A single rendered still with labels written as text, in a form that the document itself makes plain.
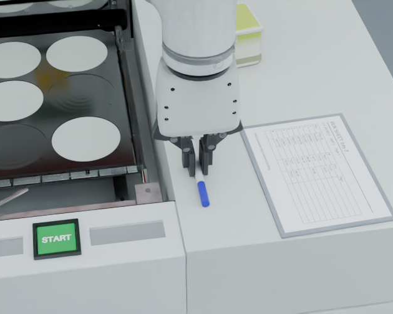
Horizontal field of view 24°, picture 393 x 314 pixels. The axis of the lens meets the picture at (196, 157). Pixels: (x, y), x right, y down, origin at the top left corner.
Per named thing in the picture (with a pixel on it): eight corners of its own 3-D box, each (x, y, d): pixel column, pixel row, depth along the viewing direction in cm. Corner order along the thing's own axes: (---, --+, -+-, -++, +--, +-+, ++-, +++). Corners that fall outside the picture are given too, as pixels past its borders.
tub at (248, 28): (198, 47, 138) (198, 9, 134) (244, 38, 140) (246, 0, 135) (214, 75, 133) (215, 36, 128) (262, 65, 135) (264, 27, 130)
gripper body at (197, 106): (235, 30, 109) (232, 104, 116) (150, 37, 107) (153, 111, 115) (247, 67, 103) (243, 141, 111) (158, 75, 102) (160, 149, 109)
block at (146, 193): (135, 199, 126) (134, 183, 124) (159, 196, 126) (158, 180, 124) (141, 240, 120) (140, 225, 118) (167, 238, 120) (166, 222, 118)
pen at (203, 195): (184, 129, 122) (201, 202, 112) (192, 129, 122) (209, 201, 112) (184, 135, 123) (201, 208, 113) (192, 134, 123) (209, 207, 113)
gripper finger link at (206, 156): (224, 118, 115) (222, 157, 119) (199, 121, 114) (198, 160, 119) (228, 134, 112) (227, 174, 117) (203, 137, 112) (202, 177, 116)
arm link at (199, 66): (231, 14, 108) (231, 35, 110) (157, 20, 107) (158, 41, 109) (245, 55, 101) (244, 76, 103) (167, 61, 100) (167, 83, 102)
